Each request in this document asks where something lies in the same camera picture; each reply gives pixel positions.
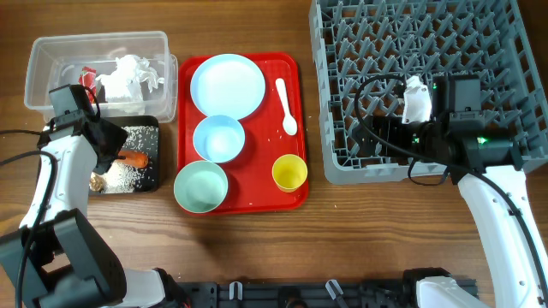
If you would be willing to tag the grey dishwasher rack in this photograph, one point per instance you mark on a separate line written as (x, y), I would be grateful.
(359, 47)

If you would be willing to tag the red snack wrapper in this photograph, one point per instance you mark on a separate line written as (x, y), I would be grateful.
(87, 79)

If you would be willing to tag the white plastic spoon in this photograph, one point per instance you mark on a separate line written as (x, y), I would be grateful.
(289, 122)

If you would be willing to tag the white tissue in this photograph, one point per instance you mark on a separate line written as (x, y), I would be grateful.
(124, 84)

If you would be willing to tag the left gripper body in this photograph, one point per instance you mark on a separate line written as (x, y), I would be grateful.
(116, 137)

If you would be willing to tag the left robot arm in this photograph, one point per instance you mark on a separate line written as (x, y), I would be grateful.
(56, 258)

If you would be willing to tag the mint green bowl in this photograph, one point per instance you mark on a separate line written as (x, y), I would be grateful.
(200, 187)

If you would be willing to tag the yellow plastic cup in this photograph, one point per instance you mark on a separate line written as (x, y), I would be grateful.
(289, 172)

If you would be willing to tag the large light blue plate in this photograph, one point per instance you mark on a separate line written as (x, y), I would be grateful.
(228, 85)

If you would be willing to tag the white rice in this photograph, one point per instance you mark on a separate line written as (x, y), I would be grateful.
(122, 178)

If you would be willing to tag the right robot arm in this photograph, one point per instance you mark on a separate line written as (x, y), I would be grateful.
(446, 124)

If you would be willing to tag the black plastic tray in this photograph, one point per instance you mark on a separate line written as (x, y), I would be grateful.
(140, 120)

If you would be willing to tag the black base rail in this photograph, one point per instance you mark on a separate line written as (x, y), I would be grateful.
(368, 293)

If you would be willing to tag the clear plastic bin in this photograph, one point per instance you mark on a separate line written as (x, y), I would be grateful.
(59, 60)

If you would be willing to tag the orange carrot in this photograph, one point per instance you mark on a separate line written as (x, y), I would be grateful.
(135, 159)

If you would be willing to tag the brown food scrap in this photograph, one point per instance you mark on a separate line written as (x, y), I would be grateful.
(96, 183)

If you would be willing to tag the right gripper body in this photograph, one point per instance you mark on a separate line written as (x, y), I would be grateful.
(372, 137)

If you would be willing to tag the light blue bowl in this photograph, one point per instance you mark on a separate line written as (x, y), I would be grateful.
(219, 138)

